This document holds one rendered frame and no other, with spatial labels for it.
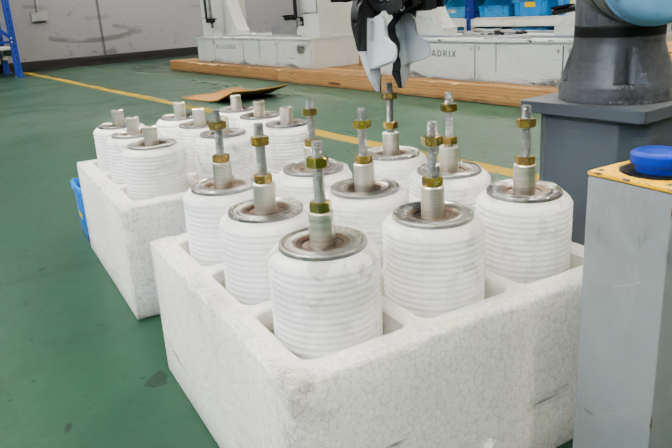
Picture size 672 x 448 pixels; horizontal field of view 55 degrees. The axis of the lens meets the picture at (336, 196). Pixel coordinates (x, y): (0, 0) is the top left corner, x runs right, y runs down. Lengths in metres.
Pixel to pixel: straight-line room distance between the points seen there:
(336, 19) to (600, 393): 3.63
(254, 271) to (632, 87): 0.55
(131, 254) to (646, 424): 0.72
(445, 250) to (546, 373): 0.17
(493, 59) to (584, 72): 2.01
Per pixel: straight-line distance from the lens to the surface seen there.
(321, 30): 4.00
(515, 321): 0.61
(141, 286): 1.02
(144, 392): 0.86
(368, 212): 0.66
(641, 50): 0.93
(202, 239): 0.73
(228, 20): 5.18
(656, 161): 0.51
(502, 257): 0.66
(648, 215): 0.50
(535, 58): 2.80
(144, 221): 0.99
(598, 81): 0.92
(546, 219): 0.65
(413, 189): 0.75
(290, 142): 1.09
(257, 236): 0.61
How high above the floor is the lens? 0.44
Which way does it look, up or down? 17 degrees down
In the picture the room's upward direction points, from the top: 3 degrees counter-clockwise
